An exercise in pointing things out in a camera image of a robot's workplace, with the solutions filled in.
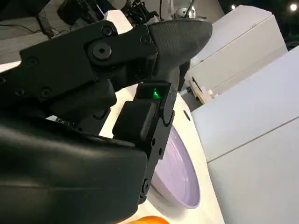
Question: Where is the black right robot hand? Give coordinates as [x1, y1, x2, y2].
[0, 18, 213, 224]

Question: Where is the orange and white bread roll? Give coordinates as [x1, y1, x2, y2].
[136, 216, 169, 224]

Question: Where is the lilac plate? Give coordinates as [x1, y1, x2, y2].
[150, 126, 201, 209]

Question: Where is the grey workshop desk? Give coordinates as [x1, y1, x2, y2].
[0, 17, 78, 65]

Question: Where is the pale wooden board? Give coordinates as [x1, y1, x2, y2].
[190, 76, 221, 104]

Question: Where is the black workshop machine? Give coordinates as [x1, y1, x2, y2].
[121, 0, 164, 25]

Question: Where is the grey-blue partition panel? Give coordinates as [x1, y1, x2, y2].
[191, 46, 299, 162]
[206, 115, 299, 224]

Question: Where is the silver dome fixture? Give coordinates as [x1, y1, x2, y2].
[174, 7, 196, 19]

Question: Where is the white cabinet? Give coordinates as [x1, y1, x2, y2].
[184, 4, 288, 103]

